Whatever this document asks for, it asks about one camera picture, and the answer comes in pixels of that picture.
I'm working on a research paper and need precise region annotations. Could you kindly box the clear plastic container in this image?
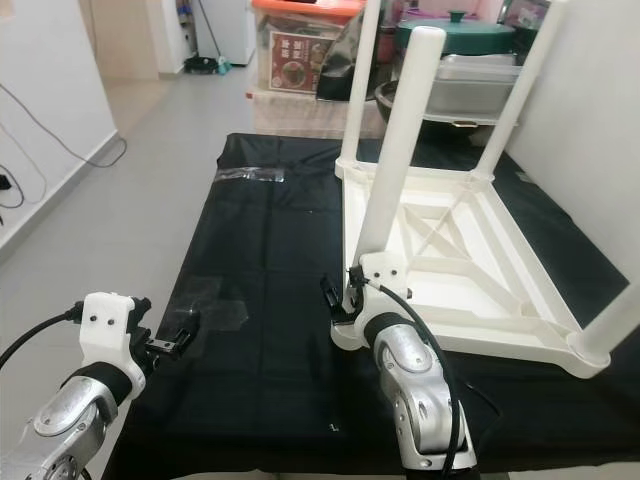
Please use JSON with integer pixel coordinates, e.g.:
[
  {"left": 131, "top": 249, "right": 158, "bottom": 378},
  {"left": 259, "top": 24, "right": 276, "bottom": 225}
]
[{"left": 400, "top": 52, "right": 529, "bottom": 123}]

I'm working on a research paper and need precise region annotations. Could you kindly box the broom with dustpan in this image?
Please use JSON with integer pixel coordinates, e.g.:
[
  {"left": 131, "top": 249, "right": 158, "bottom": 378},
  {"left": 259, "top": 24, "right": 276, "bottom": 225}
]
[{"left": 183, "top": 0, "right": 233, "bottom": 77}]

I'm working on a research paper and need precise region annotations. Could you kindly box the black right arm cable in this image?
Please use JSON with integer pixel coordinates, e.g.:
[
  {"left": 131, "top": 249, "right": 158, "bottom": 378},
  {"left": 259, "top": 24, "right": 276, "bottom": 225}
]
[{"left": 363, "top": 278, "right": 469, "bottom": 480}]

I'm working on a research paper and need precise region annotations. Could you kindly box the black wall cable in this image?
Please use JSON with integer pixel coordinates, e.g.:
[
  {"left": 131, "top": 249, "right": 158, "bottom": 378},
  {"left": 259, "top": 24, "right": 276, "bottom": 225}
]
[{"left": 0, "top": 85, "right": 129, "bottom": 169}]

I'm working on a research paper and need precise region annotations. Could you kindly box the clear tape strip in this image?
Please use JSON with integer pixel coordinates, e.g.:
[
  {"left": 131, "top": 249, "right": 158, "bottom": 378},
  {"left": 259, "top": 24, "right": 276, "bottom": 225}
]
[{"left": 213, "top": 166, "right": 285, "bottom": 184}]

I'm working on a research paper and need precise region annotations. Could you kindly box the red printed carton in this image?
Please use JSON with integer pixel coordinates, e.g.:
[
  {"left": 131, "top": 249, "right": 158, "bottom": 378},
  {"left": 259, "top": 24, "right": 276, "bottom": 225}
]
[{"left": 268, "top": 33, "right": 329, "bottom": 96}]

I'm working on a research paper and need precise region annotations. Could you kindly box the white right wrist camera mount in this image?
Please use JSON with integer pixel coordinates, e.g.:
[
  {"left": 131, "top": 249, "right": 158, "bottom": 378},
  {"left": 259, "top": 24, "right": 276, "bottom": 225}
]
[{"left": 343, "top": 250, "right": 403, "bottom": 333}]

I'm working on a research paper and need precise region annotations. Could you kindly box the black wok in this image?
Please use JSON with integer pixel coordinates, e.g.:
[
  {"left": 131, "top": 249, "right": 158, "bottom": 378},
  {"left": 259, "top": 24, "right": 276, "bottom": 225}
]
[{"left": 373, "top": 80, "right": 486, "bottom": 129}]

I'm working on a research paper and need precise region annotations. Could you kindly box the white plastic children table top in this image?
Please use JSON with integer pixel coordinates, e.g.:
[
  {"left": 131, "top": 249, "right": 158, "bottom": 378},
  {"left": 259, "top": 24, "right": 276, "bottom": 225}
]
[{"left": 330, "top": 158, "right": 613, "bottom": 381}]

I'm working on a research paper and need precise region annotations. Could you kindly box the low translucent storage box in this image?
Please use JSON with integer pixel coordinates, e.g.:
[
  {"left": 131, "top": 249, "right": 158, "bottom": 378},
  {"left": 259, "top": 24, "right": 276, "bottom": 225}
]
[{"left": 247, "top": 88, "right": 351, "bottom": 139}]

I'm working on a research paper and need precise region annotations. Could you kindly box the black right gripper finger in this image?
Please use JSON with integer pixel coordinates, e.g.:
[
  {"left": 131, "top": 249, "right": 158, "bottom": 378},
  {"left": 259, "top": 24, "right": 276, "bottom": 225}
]
[{"left": 318, "top": 274, "right": 347, "bottom": 323}]

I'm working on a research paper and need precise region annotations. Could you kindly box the black tablecloth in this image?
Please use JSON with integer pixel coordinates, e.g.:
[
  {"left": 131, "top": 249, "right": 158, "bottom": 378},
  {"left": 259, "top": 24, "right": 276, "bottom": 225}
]
[{"left": 105, "top": 132, "right": 640, "bottom": 480}]

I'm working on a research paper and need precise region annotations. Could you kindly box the large grey tape patch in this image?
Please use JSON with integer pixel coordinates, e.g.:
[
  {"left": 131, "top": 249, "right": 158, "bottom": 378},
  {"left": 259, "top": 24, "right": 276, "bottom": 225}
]
[{"left": 168, "top": 276, "right": 251, "bottom": 339}]

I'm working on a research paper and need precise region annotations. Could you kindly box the green cooking pot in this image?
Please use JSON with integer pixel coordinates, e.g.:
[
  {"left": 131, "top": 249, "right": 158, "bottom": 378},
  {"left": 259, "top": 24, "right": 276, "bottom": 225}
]
[{"left": 394, "top": 10, "right": 523, "bottom": 57}]

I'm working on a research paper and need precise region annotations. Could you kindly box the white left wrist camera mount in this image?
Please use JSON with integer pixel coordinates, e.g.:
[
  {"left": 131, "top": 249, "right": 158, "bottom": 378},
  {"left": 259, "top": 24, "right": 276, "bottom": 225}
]
[{"left": 78, "top": 291, "right": 148, "bottom": 403}]

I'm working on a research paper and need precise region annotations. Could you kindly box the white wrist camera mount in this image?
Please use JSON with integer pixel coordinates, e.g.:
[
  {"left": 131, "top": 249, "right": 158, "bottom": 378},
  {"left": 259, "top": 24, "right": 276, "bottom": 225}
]
[
  {"left": 78, "top": 291, "right": 148, "bottom": 403},
  {"left": 343, "top": 250, "right": 403, "bottom": 333}
]

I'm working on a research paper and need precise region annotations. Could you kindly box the white appliance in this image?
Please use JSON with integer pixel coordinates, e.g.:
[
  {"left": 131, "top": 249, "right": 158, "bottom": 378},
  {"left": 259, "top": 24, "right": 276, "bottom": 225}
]
[{"left": 195, "top": 0, "right": 257, "bottom": 67}]

